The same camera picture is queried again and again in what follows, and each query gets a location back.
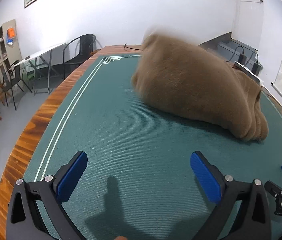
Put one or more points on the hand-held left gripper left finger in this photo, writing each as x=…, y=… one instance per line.
x=72, y=177

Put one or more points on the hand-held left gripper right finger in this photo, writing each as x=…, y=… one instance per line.
x=206, y=180

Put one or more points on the brown fleece blanket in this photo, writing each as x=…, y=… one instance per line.
x=193, y=85

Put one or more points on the green table mat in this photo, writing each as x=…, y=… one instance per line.
x=131, y=142

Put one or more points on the white power strip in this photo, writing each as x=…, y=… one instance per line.
x=253, y=77

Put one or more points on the black power adapter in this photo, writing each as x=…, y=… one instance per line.
x=243, y=58
x=257, y=68

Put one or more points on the green plastic chair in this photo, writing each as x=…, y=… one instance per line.
x=28, y=73

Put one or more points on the black metal chair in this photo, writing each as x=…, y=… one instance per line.
x=10, y=80
x=85, y=42

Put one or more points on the white folding table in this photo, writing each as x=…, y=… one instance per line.
x=38, y=52

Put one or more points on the grey steps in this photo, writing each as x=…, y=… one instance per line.
x=223, y=46

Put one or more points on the blue and white paper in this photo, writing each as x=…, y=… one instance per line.
x=9, y=41

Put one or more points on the orange paper sheet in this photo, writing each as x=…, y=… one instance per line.
x=11, y=33

